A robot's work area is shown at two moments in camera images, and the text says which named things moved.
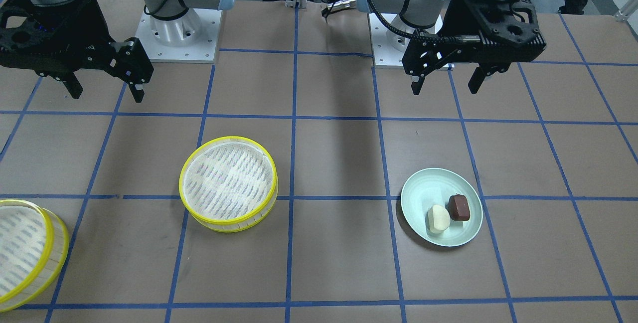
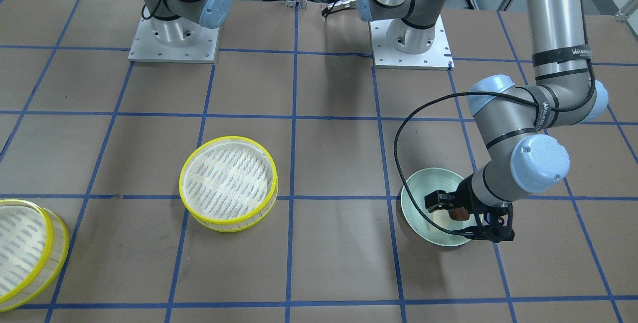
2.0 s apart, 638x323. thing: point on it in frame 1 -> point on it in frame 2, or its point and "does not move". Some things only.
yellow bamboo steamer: x=229 y=184 does not move
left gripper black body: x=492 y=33 -> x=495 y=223
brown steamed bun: x=458 y=208 does not move
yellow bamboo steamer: x=34 y=248 does not move
